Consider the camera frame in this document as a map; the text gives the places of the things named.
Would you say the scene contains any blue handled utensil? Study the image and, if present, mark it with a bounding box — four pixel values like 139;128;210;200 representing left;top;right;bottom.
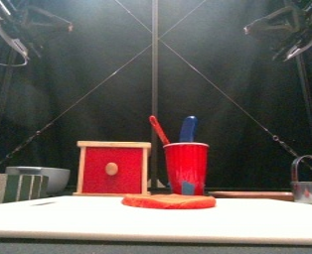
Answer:
178;115;199;144

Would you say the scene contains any brown wooden board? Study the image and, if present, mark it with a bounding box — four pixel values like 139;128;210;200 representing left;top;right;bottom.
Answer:
208;190;295;202

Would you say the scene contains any green striped grey block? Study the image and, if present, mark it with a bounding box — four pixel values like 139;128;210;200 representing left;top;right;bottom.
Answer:
0;173;50;206

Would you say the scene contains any red wooden drawer box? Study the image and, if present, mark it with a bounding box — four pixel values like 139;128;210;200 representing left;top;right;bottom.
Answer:
73;140;152;196

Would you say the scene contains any diagonal wire with turnbuckle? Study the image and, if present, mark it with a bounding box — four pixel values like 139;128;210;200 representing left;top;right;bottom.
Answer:
112;0;312;182

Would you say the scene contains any slanted dark frame pole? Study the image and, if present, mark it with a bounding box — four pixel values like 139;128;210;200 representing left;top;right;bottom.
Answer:
294;54;312;157

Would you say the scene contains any white cutting board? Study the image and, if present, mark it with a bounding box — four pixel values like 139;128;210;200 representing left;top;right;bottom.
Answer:
0;194;312;246

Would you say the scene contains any grey bowl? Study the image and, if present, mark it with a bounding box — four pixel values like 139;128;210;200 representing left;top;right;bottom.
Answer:
5;166;72;195

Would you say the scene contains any red handled utensil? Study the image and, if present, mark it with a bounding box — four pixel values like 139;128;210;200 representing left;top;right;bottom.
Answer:
148;115;171;146

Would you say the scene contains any grey cable loop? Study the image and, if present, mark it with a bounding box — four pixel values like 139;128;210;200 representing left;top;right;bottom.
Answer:
0;49;32;68

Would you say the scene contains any vertical metal frame pole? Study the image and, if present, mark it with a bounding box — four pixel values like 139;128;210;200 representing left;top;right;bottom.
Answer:
149;0;160;190

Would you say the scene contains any thin diagonal wire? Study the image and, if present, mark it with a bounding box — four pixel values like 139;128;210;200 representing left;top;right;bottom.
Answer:
0;0;208;174

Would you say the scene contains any red plastic cup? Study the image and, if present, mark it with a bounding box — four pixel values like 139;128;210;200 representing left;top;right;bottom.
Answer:
162;142;211;196

